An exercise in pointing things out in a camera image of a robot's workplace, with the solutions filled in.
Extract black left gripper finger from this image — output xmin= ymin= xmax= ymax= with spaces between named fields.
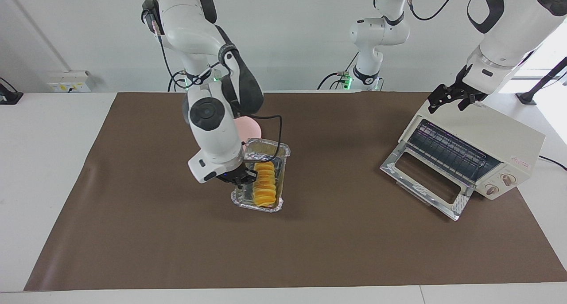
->
xmin=458 ymin=95 xmax=482 ymax=112
xmin=427 ymin=84 xmax=457 ymax=114

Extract yellow ridged bread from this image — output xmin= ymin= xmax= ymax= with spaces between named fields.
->
xmin=252 ymin=161 xmax=278 ymax=208

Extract aluminium foil tray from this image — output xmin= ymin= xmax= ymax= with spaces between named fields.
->
xmin=230 ymin=137 xmax=292 ymax=214

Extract cream toaster oven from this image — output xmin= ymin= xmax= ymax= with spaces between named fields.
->
xmin=380 ymin=97 xmax=546 ymax=222

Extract glass oven door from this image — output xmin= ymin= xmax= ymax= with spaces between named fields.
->
xmin=380 ymin=141 xmax=477 ymax=222

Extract pink round plate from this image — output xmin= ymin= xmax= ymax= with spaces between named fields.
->
xmin=234 ymin=116 xmax=262 ymax=148

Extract brown table mat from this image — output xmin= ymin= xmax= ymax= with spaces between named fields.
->
xmin=24 ymin=91 xmax=567 ymax=292

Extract black camera stand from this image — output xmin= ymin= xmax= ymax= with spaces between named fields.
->
xmin=0 ymin=77 xmax=24 ymax=105
xmin=516 ymin=57 xmax=567 ymax=105

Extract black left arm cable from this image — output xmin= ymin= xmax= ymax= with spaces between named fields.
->
xmin=404 ymin=0 xmax=462 ymax=22

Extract black oven power cord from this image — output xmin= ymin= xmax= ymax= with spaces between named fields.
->
xmin=538 ymin=155 xmax=567 ymax=171

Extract black arm base cables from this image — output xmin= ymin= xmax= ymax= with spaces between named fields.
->
xmin=167 ymin=70 xmax=192 ymax=92
xmin=316 ymin=51 xmax=360 ymax=91

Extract white wall socket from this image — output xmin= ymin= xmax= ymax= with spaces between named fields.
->
xmin=47 ymin=70 xmax=92 ymax=94

